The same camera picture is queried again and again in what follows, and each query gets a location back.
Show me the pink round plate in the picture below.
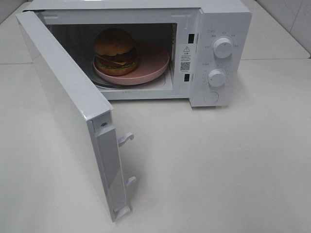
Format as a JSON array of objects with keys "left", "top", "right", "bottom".
[{"left": 93, "top": 41, "right": 170, "bottom": 85}]

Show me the round door release button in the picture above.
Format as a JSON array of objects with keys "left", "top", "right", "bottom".
[{"left": 204, "top": 92, "right": 219, "bottom": 105}]

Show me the white microwave door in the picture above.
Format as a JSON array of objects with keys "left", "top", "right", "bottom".
[{"left": 16, "top": 11, "right": 136, "bottom": 221}]

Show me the burger with lettuce and cheese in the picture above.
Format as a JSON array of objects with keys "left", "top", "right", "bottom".
[{"left": 94, "top": 28, "right": 139, "bottom": 76}]

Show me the glass microwave turntable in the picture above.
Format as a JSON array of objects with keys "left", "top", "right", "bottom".
[{"left": 90, "top": 73, "right": 172, "bottom": 90}]

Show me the lower white dial knob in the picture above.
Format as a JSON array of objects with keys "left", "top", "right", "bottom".
[{"left": 207, "top": 69, "right": 226, "bottom": 87}]

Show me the white dial knob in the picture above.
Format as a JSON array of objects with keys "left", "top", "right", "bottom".
[
  {"left": 207, "top": 69, "right": 226, "bottom": 87},
  {"left": 212, "top": 36, "right": 234, "bottom": 59}
]

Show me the white microwave oven body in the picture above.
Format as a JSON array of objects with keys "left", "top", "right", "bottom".
[{"left": 22, "top": 0, "right": 252, "bottom": 107}]

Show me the upper white dial knob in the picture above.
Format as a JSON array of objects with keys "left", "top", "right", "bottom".
[{"left": 212, "top": 36, "right": 234, "bottom": 59}]

